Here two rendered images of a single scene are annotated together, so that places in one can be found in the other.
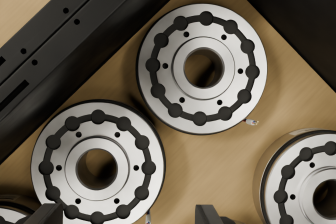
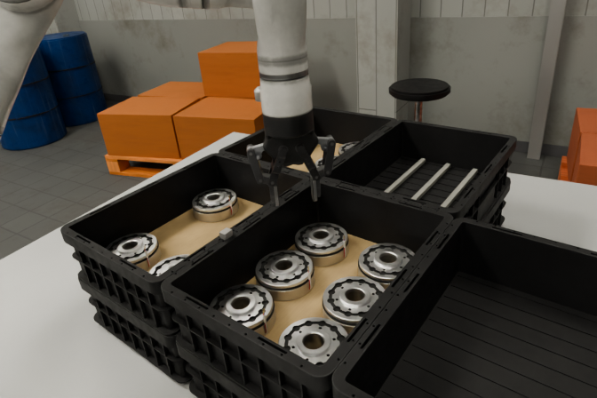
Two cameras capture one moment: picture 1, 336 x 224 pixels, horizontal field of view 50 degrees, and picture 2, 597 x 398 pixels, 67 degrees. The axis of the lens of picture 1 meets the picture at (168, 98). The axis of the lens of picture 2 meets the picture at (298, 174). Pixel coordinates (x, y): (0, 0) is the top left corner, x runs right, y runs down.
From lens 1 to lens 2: 0.72 m
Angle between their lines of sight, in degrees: 64
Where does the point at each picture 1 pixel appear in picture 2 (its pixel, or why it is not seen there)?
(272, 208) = (364, 266)
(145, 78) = (298, 242)
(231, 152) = (345, 269)
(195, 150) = (328, 271)
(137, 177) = (301, 266)
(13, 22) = not seen: hidden behind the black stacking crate
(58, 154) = (266, 266)
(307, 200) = (377, 258)
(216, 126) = (330, 249)
